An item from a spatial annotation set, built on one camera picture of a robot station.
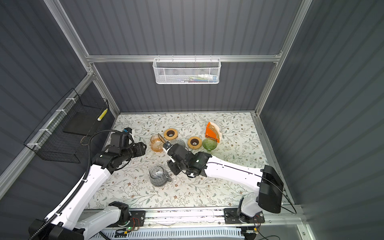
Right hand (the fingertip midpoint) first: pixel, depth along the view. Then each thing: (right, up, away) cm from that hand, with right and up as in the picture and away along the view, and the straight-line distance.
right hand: (172, 162), depth 75 cm
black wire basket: (-52, +12, -10) cm, 55 cm away
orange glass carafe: (-15, +7, +27) cm, 31 cm away
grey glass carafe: (-11, -11, +13) cm, 20 cm away
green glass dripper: (+21, +6, +25) cm, 33 cm away
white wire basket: (+4, +65, +49) cm, 82 cm away
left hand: (-17, +8, +4) cm, 19 cm away
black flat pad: (-46, +20, +1) cm, 50 cm away
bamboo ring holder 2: (+11, +7, +27) cm, 30 cm away
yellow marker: (-40, +23, +5) cm, 47 cm away
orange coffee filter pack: (+23, +15, +23) cm, 36 cm away
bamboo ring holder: (-6, +13, +32) cm, 35 cm away
